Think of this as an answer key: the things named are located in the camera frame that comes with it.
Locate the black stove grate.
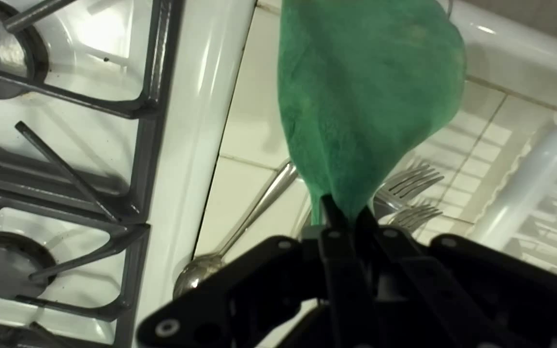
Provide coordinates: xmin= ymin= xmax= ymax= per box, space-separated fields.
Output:
xmin=0 ymin=0 xmax=187 ymax=348

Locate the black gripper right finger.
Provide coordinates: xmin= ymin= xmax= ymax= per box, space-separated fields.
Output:
xmin=354 ymin=207 xmax=557 ymax=348

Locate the green towel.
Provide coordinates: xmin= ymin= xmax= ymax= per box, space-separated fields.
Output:
xmin=276 ymin=0 xmax=468 ymax=228

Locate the white gas stove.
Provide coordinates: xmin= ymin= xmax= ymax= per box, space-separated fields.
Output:
xmin=0 ymin=0 xmax=257 ymax=348

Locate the metal fork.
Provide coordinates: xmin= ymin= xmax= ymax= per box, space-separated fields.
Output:
xmin=386 ymin=199 xmax=443 ymax=236
xmin=371 ymin=157 xmax=446 ymax=219

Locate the white plastic dish rack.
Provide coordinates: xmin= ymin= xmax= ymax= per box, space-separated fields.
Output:
xmin=468 ymin=112 xmax=557 ymax=286

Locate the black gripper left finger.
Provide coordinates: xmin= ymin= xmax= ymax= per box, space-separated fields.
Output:
xmin=137 ymin=194 xmax=381 ymax=348

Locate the metal spoon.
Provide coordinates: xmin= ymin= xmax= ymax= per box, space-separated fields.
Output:
xmin=172 ymin=161 xmax=299 ymax=300

